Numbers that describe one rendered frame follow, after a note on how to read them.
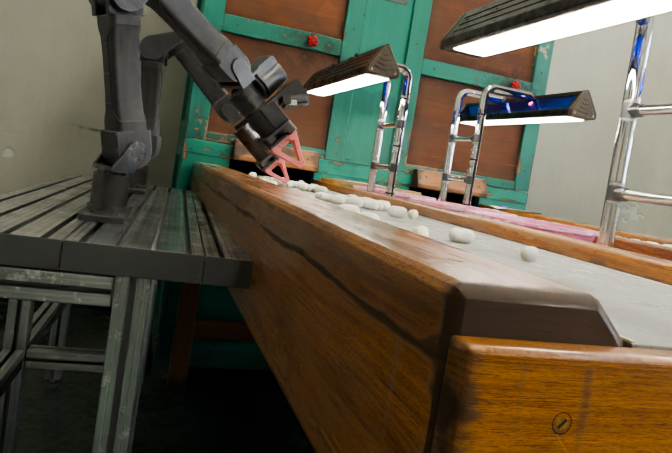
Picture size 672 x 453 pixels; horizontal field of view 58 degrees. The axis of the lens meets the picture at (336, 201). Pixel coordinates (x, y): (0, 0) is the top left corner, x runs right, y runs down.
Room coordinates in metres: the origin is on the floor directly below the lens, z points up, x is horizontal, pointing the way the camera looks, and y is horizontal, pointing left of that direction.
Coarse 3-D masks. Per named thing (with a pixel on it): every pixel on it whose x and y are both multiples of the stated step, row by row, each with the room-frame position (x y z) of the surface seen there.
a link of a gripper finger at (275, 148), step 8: (280, 136) 1.26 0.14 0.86; (288, 136) 1.25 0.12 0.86; (296, 136) 1.26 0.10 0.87; (264, 144) 1.26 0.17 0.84; (272, 144) 1.25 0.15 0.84; (280, 144) 1.25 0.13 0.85; (296, 144) 1.26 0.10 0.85; (272, 152) 1.25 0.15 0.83; (280, 152) 1.25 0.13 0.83; (296, 152) 1.28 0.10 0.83; (288, 160) 1.27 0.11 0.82
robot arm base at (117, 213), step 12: (96, 180) 1.03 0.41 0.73; (108, 180) 1.03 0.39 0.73; (120, 180) 1.04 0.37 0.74; (96, 192) 1.03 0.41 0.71; (108, 192) 1.03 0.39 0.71; (120, 192) 1.04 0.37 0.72; (96, 204) 1.03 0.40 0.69; (108, 204) 1.03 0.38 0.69; (120, 204) 1.04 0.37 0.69; (84, 216) 0.95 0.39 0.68; (96, 216) 0.96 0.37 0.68; (108, 216) 0.97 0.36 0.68; (120, 216) 0.99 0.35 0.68
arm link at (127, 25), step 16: (96, 0) 1.02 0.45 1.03; (112, 16) 1.00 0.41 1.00; (128, 16) 1.01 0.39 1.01; (112, 32) 1.01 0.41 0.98; (128, 32) 1.02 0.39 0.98; (112, 48) 1.01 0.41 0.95; (128, 48) 1.03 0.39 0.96; (112, 64) 1.02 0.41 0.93; (128, 64) 1.03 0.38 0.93; (112, 80) 1.02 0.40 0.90; (128, 80) 1.03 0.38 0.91; (112, 96) 1.03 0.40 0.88; (128, 96) 1.04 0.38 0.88; (112, 112) 1.03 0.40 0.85; (128, 112) 1.04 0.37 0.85; (112, 128) 1.04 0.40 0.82; (128, 128) 1.03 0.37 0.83; (144, 128) 1.06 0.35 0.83; (112, 144) 1.04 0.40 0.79; (128, 144) 1.04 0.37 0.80; (144, 144) 1.06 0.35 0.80; (112, 160) 1.06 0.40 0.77; (144, 160) 1.06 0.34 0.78
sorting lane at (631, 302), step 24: (312, 192) 1.64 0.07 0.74; (336, 192) 1.87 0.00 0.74; (384, 216) 1.11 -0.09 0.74; (480, 240) 0.91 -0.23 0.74; (504, 240) 0.98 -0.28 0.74; (528, 264) 0.68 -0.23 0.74; (552, 264) 0.72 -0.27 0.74; (576, 264) 0.77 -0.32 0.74; (576, 288) 0.54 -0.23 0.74; (600, 288) 0.57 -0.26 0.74; (624, 288) 0.60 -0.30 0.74; (648, 288) 0.63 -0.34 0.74; (624, 312) 0.45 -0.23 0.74; (648, 312) 0.47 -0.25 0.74; (624, 336) 0.36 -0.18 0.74; (648, 336) 0.37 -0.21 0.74
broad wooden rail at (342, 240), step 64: (256, 192) 0.88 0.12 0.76; (256, 256) 0.81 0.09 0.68; (320, 256) 0.53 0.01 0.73; (384, 256) 0.40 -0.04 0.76; (448, 256) 0.42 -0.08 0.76; (256, 320) 0.75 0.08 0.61; (320, 320) 0.51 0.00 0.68; (384, 320) 0.39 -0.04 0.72; (448, 320) 0.31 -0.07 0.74; (512, 320) 0.32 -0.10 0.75; (576, 320) 0.33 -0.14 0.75; (320, 384) 0.49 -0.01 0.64; (384, 384) 0.37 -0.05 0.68; (320, 448) 0.46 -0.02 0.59; (384, 448) 0.36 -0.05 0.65
